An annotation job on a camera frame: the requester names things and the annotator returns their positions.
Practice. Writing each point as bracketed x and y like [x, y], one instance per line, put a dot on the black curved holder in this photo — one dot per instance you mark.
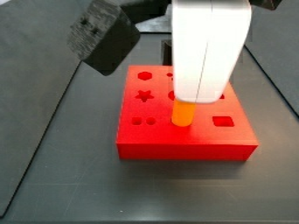
[166, 52]

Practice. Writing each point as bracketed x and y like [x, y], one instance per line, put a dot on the red shape-sorter block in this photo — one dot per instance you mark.
[218, 135]

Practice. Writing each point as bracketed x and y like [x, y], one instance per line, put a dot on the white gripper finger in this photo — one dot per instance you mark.
[209, 29]

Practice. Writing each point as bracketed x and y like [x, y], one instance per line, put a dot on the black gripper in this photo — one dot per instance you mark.
[104, 34]

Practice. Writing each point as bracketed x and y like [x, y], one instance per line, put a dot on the orange oval peg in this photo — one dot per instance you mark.
[182, 111]

